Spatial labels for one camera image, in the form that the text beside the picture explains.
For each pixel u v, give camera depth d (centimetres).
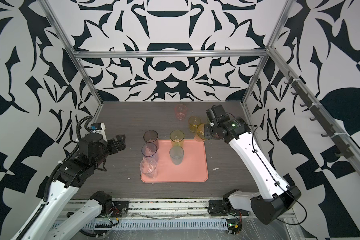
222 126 48
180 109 109
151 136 85
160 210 76
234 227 71
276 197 38
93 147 51
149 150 87
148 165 92
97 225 73
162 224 71
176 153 88
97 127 60
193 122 97
